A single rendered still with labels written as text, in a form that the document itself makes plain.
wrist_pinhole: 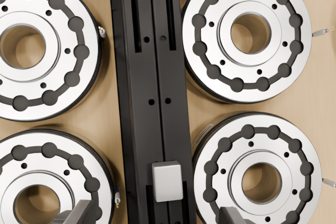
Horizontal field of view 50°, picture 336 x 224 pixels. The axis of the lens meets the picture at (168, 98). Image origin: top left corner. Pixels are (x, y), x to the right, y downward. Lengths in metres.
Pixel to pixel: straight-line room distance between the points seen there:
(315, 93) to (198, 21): 0.12
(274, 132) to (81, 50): 0.16
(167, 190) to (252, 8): 0.15
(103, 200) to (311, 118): 0.18
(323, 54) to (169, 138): 0.19
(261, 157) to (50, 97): 0.16
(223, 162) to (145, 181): 0.09
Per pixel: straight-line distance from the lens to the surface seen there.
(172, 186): 0.18
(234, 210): 0.16
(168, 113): 0.19
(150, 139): 0.19
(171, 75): 0.19
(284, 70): 0.29
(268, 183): 0.30
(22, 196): 0.29
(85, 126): 0.29
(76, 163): 0.27
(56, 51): 0.26
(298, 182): 0.30
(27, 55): 0.30
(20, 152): 0.27
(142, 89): 0.19
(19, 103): 0.27
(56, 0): 0.27
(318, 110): 0.33
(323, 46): 0.34
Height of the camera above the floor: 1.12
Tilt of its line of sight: 83 degrees down
